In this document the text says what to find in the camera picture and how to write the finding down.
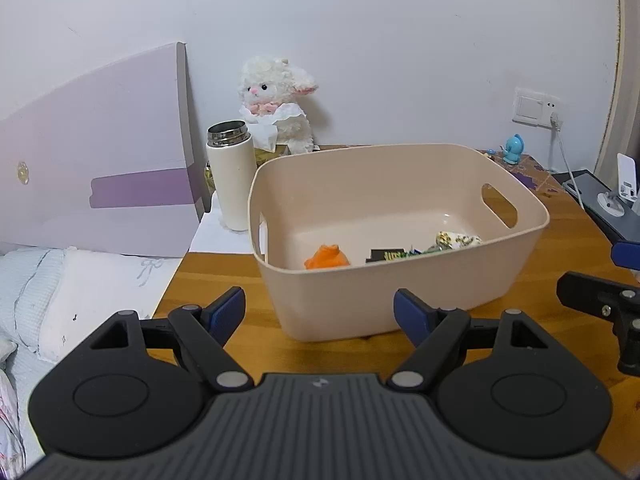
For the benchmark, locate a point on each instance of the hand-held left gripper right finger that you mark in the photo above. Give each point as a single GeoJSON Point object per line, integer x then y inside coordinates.
{"type": "Point", "coordinates": [412, 316]}

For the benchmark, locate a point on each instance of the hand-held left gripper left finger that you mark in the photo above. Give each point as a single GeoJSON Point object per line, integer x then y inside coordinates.
{"type": "Point", "coordinates": [227, 313]}

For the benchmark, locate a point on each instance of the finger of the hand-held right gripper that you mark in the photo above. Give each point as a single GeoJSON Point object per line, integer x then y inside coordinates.
{"type": "Point", "coordinates": [585, 290]}
{"type": "Point", "coordinates": [627, 254]}

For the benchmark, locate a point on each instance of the beige plastic storage bin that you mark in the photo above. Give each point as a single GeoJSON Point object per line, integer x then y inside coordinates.
{"type": "Point", "coordinates": [350, 305]}

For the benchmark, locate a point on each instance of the clear packet with green filling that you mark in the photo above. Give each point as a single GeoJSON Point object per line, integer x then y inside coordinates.
{"type": "Point", "coordinates": [419, 252]}

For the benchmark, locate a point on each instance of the small dark printed box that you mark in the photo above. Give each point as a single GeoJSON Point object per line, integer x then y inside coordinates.
{"type": "Point", "coordinates": [387, 255]}

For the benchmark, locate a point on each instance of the floral fabric scrunchie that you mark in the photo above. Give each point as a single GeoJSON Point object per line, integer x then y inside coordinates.
{"type": "Point", "coordinates": [452, 241]}

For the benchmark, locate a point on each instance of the orange toy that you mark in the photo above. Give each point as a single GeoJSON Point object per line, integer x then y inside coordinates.
{"type": "Point", "coordinates": [327, 257]}

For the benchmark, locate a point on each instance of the white phone stand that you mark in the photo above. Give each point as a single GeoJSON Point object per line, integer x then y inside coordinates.
{"type": "Point", "coordinates": [625, 185]}

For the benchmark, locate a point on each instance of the white paper sheet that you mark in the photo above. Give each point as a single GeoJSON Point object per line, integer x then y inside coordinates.
{"type": "Point", "coordinates": [215, 240]}

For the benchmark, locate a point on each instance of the white pillow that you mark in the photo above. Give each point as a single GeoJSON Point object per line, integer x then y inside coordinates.
{"type": "Point", "coordinates": [110, 300]}

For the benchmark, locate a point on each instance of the white thermos bottle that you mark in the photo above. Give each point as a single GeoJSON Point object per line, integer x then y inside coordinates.
{"type": "Point", "coordinates": [232, 185]}

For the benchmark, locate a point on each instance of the blue figurine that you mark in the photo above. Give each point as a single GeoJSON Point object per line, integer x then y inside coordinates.
{"type": "Point", "coordinates": [513, 149]}

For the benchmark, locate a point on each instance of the yellow tissue box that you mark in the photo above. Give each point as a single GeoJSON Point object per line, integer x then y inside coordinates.
{"type": "Point", "coordinates": [272, 154]}

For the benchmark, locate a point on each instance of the purple and white headboard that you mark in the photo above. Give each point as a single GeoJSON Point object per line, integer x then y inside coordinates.
{"type": "Point", "coordinates": [100, 160]}

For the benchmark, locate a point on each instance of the light blue pillow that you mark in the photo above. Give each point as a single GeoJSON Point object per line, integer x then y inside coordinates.
{"type": "Point", "coordinates": [25, 295]}

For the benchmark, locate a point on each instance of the white plush lamb toy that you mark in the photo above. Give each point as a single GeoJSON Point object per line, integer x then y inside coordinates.
{"type": "Point", "coordinates": [275, 90]}

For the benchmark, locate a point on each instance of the floral bed sheet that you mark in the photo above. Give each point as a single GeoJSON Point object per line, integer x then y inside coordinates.
{"type": "Point", "coordinates": [15, 410]}

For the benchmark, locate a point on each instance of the white wall switch socket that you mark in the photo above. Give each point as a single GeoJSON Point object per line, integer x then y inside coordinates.
{"type": "Point", "coordinates": [535, 107]}

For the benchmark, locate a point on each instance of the wooden door frame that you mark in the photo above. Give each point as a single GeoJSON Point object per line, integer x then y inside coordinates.
{"type": "Point", "coordinates": [617, 60]}

